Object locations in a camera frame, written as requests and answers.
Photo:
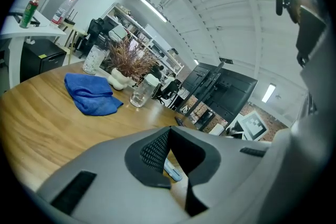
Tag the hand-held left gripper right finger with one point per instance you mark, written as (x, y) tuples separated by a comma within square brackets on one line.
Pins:
[(202, 162)]

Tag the blue folded cloth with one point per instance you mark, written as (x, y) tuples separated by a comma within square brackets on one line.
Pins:
[(89, 95)]

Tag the clear jar with white lid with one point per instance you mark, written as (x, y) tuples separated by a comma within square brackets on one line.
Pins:
[(143, 93)]

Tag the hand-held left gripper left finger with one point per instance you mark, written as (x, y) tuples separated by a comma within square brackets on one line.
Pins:
[(134, 162)]

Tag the long ceiling tube light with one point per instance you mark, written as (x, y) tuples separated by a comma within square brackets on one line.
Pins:
[(154, 9)]

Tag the black office chair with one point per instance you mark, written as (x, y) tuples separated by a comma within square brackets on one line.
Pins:
[(93, 31)]

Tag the black screen on stand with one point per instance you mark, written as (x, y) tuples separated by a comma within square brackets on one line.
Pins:
[(231, 91)]

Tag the black head-mounted camera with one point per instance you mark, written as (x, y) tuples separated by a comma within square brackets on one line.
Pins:
[(281, 4)]

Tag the white shelving unit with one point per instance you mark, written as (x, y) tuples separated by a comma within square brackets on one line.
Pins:
[(157, 44)]

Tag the person's face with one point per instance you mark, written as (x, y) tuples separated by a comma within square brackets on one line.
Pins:
[(295, 9)]

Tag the light blue plastic device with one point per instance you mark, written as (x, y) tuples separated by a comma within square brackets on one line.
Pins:
[(173, 172)]

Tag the white standing desk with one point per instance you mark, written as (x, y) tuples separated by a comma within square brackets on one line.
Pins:
[(15, 29)]

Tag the wooden table with black legs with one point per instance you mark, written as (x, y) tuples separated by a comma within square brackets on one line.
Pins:
[(39, 126)]

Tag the black small cabinet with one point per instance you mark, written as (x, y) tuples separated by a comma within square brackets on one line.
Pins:
[(42, 59)]

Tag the white vase with dried plant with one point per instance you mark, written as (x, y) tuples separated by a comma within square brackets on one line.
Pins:
[(126, 63)]

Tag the person's left forearm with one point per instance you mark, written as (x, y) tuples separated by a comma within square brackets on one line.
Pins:
[(302, 170)]

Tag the green spray bottle orange cap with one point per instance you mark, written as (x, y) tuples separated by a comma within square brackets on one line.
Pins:
[(30, 9)]

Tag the wooden stool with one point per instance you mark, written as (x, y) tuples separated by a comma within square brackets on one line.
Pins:
[(71, 32)]

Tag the printed glass jar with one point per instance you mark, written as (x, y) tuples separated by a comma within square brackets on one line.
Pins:
[(92, 59)]

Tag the clear bottle with red cap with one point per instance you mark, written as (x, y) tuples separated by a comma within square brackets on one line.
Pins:
[(63, 11)]

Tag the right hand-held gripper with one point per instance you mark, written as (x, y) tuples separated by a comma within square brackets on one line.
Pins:
[(252, 126)]

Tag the small dark object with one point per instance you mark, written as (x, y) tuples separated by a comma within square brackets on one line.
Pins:
[(180, 121)]

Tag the small ceiling light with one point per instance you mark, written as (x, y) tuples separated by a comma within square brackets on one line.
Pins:
[(268, 92)]

